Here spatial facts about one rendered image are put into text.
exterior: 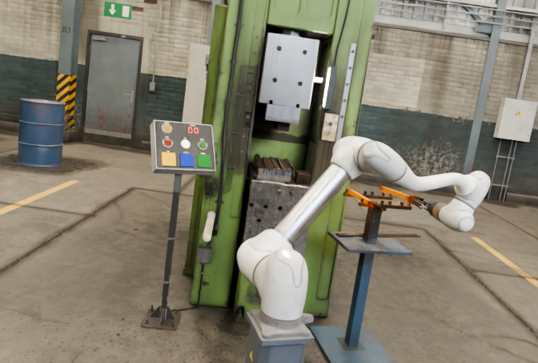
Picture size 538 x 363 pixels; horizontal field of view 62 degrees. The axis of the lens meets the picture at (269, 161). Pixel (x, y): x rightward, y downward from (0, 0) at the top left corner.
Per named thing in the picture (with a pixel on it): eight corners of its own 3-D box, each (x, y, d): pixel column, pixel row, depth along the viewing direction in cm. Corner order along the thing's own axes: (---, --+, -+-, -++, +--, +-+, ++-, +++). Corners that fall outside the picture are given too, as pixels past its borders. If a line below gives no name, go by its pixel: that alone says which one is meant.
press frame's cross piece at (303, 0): (333, 34, 271) (346, -47, 264) (266, 24, 267) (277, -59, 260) (320, 42, 314) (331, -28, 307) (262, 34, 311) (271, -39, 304)
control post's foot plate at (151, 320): (177, 331, 260) (178, 316, 258) (138, 328, 258) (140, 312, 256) (182, 312, 281) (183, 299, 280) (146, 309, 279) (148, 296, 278)
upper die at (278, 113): (298, 124, 264) (300, 108, 263) (265, 119, 262) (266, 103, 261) (290, 119, 305) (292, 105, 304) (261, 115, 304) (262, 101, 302)
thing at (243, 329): (303, 348, 260) (303, 346, 260) (203, 339, 255) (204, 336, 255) (295, 314, 299) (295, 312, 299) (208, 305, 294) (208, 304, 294)
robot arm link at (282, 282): (272, 324, 152) (282, 263, 149) (249, 299, 168) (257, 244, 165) (311, 318, 160) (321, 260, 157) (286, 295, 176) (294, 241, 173)
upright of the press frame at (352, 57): (327, 318, 300) (388, -40, 266) (290, 314, 298) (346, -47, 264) (316, 289, 344) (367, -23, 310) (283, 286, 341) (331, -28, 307)
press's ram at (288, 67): (323, 111, 264) (334, 42, 258) (258, 102, 261) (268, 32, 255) (311, 108, 305) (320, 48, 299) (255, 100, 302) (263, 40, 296)
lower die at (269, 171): (290, 183, 269) (291, 168, 268) (257, 179, 268) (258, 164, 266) (283, 170, 311) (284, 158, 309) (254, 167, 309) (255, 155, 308)
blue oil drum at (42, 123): (49, 169, 610) (54, 104, 597) (6, 163, 611) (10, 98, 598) (70, 163, 668) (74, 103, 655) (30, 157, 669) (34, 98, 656)
